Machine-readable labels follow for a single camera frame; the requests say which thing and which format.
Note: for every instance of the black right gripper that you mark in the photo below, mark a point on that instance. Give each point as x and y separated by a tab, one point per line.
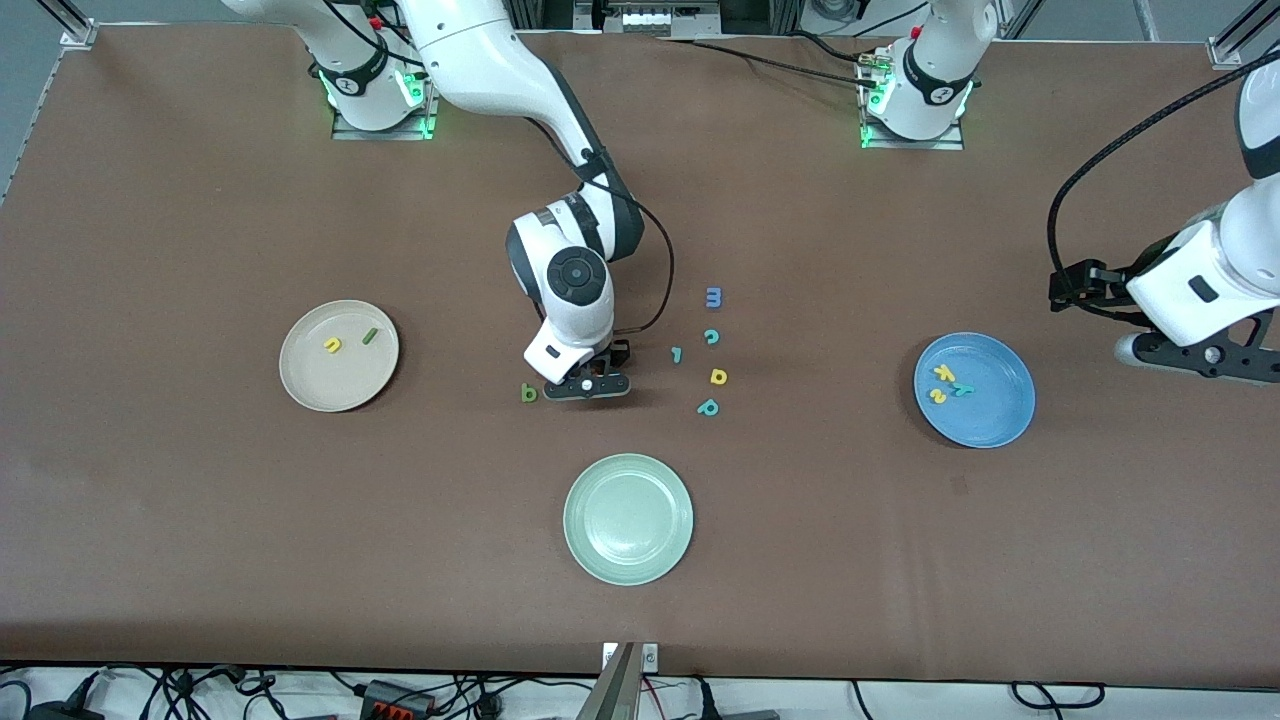
617	353

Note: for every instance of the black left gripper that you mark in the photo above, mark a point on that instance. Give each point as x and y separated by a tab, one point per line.
1108	289

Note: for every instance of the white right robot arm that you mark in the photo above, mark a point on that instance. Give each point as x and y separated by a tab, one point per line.
480	60

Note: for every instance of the teal foam letter d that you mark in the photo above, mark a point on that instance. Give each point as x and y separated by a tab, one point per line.
704	409

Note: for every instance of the pale green plate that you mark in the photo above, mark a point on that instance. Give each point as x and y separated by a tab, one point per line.
628	519

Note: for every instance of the blue plate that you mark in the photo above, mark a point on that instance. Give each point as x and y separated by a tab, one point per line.
990	415

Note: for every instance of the beige brown plate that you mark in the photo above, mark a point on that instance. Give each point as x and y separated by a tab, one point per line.
320	385

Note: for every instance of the black plug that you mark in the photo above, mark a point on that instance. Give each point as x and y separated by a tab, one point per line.
707	700

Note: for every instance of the grey electronics box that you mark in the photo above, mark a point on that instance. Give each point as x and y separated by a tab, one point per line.
660	20

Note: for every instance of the black orange power strip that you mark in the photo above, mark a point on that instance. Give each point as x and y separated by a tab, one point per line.
385	693

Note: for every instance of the black power adapter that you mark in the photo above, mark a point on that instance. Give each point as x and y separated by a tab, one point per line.
60	712

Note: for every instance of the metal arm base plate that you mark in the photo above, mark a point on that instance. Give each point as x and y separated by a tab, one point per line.
950	144
385	134

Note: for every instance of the aluminium profile bracket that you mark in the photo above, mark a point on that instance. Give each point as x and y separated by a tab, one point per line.
1225	48
75	30

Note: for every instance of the white mounting bracket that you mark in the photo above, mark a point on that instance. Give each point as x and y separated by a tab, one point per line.
650	656

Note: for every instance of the grey metal post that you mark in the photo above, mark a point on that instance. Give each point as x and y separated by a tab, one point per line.
615	690

